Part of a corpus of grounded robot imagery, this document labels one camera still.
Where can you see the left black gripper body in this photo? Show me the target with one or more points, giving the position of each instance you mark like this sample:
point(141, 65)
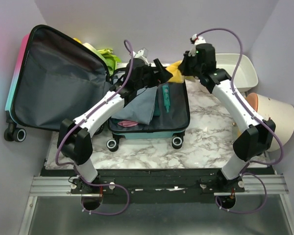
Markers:
point(149, 79)

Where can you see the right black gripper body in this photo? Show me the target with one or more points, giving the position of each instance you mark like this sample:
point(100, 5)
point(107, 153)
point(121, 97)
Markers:
point(188, 67)

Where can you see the yellow towel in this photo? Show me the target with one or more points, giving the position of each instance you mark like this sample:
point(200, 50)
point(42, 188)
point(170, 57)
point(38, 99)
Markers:
point(177, 76)

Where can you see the grey cloth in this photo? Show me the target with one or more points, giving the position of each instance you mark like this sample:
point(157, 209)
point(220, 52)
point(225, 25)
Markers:
point(140, 109)

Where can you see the purple cloth item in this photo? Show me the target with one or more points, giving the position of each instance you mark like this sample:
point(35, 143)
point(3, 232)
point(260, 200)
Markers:
point(127, 123)

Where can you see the pink and teal kids suitcase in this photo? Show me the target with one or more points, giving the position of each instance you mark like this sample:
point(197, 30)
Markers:
point(56, 77)

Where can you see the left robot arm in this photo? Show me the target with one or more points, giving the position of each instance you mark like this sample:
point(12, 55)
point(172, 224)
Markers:
point(75, 136)

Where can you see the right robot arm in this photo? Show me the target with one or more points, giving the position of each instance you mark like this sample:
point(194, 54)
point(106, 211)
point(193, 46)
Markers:
point(256, 132)

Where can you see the teal spray bottle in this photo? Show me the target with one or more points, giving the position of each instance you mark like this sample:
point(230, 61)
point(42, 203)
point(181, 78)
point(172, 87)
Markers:
point(166, 97)

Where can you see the green leafy lettuce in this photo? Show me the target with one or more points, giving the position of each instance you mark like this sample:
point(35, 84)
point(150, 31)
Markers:
point(111, 60)

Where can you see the white rectangular plastic basin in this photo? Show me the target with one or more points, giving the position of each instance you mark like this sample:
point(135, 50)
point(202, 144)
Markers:
point(246, 77)

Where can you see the napa cabbage with yellow top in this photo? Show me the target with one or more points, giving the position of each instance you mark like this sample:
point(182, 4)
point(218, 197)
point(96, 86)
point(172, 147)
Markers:
point(87, 45)

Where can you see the white cylinder appliance orange lid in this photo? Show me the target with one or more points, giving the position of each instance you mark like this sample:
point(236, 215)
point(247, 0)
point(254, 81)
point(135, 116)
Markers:
point(281, 113)

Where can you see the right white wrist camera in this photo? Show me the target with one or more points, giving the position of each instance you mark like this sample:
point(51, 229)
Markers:
point(196, 40)

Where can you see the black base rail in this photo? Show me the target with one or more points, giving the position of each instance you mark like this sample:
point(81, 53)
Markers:
point(157, 186)

